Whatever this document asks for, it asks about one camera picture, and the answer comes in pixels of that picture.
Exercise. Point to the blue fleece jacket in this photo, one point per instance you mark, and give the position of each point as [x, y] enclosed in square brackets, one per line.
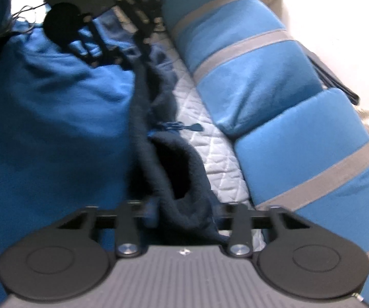
[49, 118]

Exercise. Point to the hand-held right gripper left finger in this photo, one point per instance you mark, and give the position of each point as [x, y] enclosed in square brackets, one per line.
[128, 227]

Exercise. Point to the grey-blue folded garment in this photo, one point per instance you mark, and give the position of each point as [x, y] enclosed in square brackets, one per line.
[335, 80]

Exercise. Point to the blue grey-striped pillow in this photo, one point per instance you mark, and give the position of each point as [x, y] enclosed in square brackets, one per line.
[316, 154]
[252, 70]

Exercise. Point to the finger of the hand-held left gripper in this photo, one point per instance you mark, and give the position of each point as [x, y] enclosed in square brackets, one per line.
[141, 22]
[107, 54]

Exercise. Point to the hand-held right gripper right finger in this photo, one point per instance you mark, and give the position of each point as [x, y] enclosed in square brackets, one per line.
[240, 227]

